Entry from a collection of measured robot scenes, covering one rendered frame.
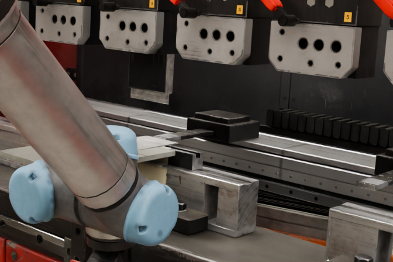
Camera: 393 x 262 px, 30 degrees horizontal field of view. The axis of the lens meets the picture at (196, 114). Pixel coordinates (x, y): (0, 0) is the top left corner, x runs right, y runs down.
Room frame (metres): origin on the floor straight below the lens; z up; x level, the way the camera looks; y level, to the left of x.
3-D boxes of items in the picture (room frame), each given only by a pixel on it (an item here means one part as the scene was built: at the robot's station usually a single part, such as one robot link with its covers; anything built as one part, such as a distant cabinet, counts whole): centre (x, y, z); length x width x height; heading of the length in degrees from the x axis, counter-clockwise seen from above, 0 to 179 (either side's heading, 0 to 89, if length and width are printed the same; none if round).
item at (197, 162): (1.39, 0.07, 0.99); 0.20 x 0.03 x 0.03; 50
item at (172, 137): (1.53, -0.01, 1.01); 0.26 x 0.12 x 0.05; 140
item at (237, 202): (1.37, 0.05, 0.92); 0.39 x 0.06 x 0.10; 50
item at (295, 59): (1.16, -0.19, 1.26); 0.15 x 0.09 x 0.17; 50
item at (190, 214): (1.33, 0.10, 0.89); 0.30 x 0.05 x 0.03; 50
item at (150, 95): (1.41, 0.09, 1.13); 0.10 x 0.02 x 0.10; 50
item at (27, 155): (1.29, 0.19, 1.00); 0.26 x 0.18 x 0.01; 140
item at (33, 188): (0.91, 0.16, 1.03); 0.11 x 0.11 x 0.08; 53
